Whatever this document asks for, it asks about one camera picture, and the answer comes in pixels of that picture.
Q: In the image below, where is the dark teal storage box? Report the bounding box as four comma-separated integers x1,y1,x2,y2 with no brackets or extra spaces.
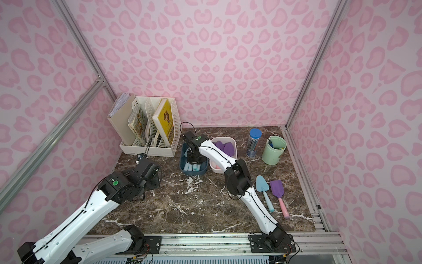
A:
179,140,209,176

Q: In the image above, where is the white storage box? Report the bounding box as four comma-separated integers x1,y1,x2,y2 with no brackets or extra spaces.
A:
210,137,238,174

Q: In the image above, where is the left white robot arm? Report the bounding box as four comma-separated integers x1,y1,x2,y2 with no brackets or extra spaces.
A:
17,157,161,264

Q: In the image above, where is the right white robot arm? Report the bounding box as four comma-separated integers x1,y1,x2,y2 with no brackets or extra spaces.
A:
182,131,287,250

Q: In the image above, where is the white file organizer rack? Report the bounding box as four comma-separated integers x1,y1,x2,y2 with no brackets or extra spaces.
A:
120,96,181,157

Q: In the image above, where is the yellow book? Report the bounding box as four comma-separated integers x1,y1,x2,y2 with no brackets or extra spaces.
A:
152,99,174,147

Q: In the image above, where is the illustrated picture book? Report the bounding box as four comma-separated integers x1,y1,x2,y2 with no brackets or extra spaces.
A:
127,105,147,146

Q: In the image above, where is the blue lid pen tube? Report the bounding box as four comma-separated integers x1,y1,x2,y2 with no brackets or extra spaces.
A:
246,128,262,158

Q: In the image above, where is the beige folder with papers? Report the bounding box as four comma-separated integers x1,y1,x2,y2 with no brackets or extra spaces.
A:
107,93,136,146

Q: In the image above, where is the green cup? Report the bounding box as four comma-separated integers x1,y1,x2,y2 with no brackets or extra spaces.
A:
262,136,287,166

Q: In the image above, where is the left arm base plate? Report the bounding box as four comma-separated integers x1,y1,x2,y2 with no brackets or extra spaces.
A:
117,235,163,255

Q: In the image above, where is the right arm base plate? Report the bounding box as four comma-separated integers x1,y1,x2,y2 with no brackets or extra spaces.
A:
248,233,297,254

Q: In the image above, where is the aluminium front rail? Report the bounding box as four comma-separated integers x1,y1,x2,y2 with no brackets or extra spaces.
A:
62,230,348,264

